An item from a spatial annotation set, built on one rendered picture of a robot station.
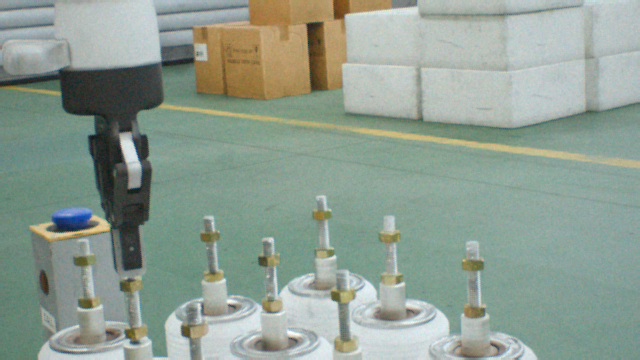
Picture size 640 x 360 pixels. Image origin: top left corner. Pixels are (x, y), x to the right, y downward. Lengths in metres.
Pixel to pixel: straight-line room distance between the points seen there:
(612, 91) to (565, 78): 0.23
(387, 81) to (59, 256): 2.91
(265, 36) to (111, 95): 3.88
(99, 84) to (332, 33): 4.10
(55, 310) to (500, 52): 2.59
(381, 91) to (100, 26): 3.20
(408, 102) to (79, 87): 3.11
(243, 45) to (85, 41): 3.98
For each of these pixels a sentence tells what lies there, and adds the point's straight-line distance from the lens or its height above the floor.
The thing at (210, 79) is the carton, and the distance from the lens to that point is 5.07.
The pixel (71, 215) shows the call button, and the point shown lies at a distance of 1.14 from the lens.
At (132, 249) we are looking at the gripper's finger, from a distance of 0.85.
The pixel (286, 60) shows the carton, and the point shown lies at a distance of 4.74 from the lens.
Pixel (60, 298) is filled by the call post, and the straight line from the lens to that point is 1.13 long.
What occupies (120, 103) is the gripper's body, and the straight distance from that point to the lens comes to 0.81.
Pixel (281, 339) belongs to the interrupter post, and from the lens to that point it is 0.93.
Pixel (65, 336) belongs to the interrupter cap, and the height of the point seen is 0.25.
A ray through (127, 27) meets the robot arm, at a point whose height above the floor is 0.52.
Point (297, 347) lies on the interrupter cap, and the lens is 0.92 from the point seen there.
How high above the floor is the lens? 0.56
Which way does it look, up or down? 11 degrees down
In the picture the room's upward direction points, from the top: 4 degrees counter-clockwise
